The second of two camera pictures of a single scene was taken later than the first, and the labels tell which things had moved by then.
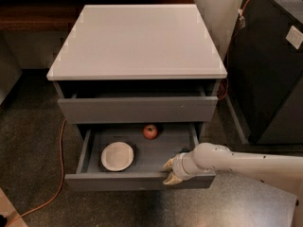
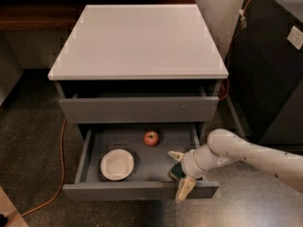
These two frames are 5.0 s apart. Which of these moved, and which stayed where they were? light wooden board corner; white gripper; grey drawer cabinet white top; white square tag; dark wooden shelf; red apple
Moved: white gripper; red apple
Stayed: light wooden board corner; dark wooden shelf; white square tag; grey drawer cabinet white top
